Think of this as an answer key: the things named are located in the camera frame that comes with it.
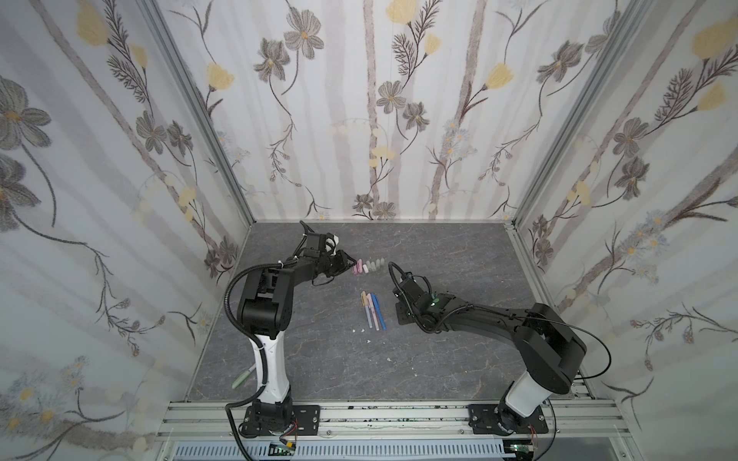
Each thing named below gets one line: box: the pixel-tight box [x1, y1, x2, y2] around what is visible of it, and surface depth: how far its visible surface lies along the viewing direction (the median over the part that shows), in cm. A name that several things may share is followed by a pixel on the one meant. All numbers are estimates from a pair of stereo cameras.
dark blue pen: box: [370, 292, 388, 331], surface depth 97 cm
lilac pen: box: [366, 292, 380, 332], surface depth 95 cm
